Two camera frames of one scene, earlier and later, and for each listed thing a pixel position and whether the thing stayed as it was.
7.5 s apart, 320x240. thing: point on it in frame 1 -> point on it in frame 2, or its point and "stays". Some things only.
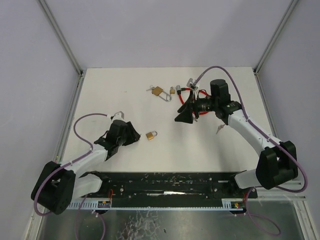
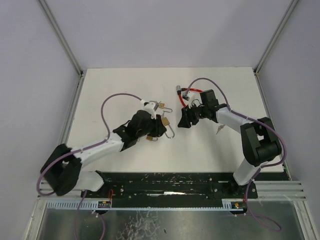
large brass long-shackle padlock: x=158 y=91 -> x=166 y=123
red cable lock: x=179 y=90 stays
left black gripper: x=130 y=135 -> x=155 y=125
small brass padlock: x=172 y=90 -> x=162 y=105
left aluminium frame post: x=66 y=46 stays
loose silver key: x=220 y=127 stays
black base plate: x=136 y=186 stays
